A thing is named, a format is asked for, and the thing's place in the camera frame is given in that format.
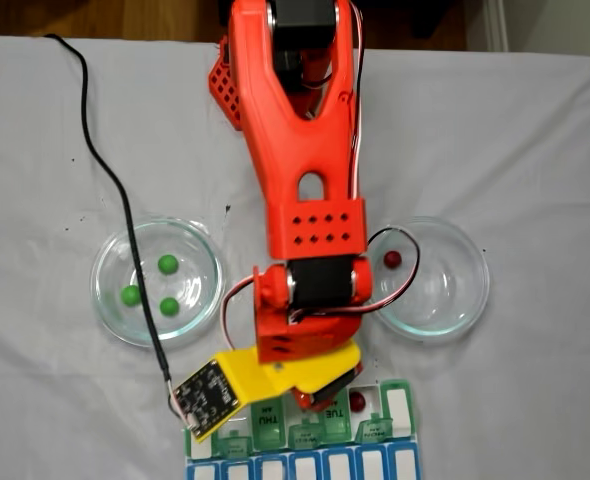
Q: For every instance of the white tablecloth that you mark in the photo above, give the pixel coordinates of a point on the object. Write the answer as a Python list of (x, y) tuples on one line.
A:
[(525, 150)]

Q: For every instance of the clear glass bowl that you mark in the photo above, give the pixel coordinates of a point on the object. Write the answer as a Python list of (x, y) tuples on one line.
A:
[(450, 300), (115, 310)]

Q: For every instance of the red round candy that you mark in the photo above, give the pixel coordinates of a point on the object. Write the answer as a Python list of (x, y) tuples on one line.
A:
[(357, 401)]

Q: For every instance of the red candy with white print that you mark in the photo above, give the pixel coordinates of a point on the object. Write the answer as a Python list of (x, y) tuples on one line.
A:
[(392, 258)]

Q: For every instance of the white weekly pill organizer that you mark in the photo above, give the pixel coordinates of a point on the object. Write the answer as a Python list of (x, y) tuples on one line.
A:
[(400, 415)]

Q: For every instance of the green round candy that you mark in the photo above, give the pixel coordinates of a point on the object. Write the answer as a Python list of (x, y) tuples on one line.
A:
[(167, 263), (130, 295), (169, 306)]

